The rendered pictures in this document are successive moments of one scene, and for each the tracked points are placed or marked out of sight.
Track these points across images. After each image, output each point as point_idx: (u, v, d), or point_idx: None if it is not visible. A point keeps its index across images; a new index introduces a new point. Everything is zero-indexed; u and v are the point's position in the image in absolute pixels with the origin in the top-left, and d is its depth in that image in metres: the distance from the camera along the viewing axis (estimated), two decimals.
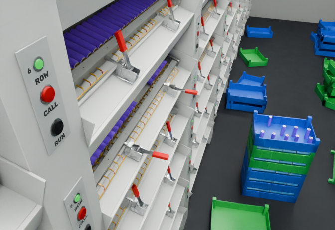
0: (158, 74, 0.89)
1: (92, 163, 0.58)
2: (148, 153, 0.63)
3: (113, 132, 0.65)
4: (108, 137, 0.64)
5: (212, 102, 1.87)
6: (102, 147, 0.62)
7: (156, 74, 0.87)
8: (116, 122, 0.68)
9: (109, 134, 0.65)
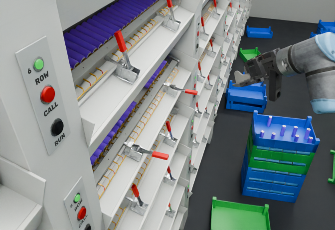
0: (158, 74, 0.89)
1: (92, 163, 0.58)
2: (148, 153, 0.63)
3: (113, 132, 0.65)
4: (108, 137, 0.64)
5: (212, 102, 1.87)
6: (102, 147, 0.62)
7: (156, 74, 0.87)
8: (116, 122, 0.68)
9: (109, 134, 0.65)
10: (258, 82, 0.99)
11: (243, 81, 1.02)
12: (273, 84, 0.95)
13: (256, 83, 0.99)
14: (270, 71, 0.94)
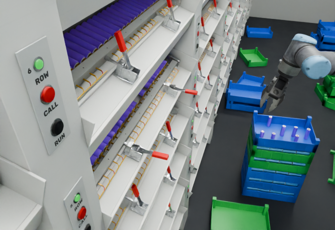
0: (158, 74, 0.89)
1: (92, 163, 0.58)
2: (148, 153, 0.63)
3: (113, 132, 0.65)
4: (108, 137, 0.64)
5: (212, 102, 1.87)
6: (102, 147, 0.62)
7: (156, 74, 0.87)
8: (116, 122, 0.68)
9: (109, 134, 0.65)
10: (270, 89, 1.32)
11: (264, 95, 1.37)
12: (274, 82, 1.27)
13: (268, 90, 1.33)
14: (277, 77, 1.30)
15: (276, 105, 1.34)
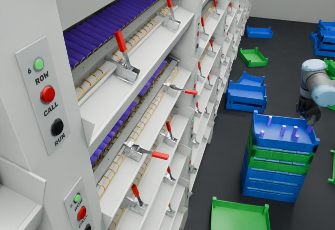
0: (158, 74, 0.89)
1: (92, 163, 0.58)
2: (148, 153, 0.63)
3: (113, 132, 0.65)
4: (108, 137, 0.64)
5: (212, 102, 1.87)
6: (102, 147, 0.62)
7: (156, 74, 0.87)
8: (116, 122, 0.68)
9: (109, 134, 0.65)
10: (318, 109, 1.38)
11: (314, 119, 1.40)
12: None
13: (318, 110, 1.38)
14: (314, 101, 1.34)
15: None
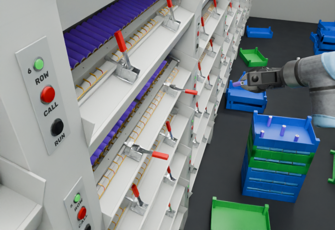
0: (158, 74, 0.89)
1: (92, 163, 0.58)
2: (148, 153, 0.63)
3: (113, 132, 0.65)
4: (108, 137, 0.64)
5: (212, 102, 1.87)
6: (102, 147, 0.62)
7: (156, 74, 0.87)
8: (116, 122, 0.68)
9: (109, 134, 0.65)
10: None
11: None
12: (267, 71, 0.97)
13: (258, 72, 1.03)
14: (278, 70, 0.99)
15: (250, 90, 1.08)
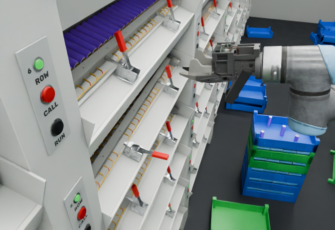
0: None
1: None
2: (148, 153, 0.63)
3: None
4: None
5: (212, 102, 1.87)
6: None
7: None
8: None
9: None
10: None
11: (200, 74, 0.76)
12: (241, 87, 0.76)
13: None
14: (245, 71, 0.73)
15: None
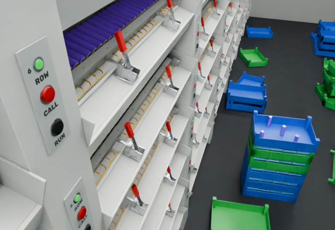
0: None
1: None
2: (131, 141, 0.62)
3: None
4: None
5: (212, 102, 1.87)
6: None
7: None
8: None
9: None
10: None
11: None
12: None
13: None
14: None
15: None
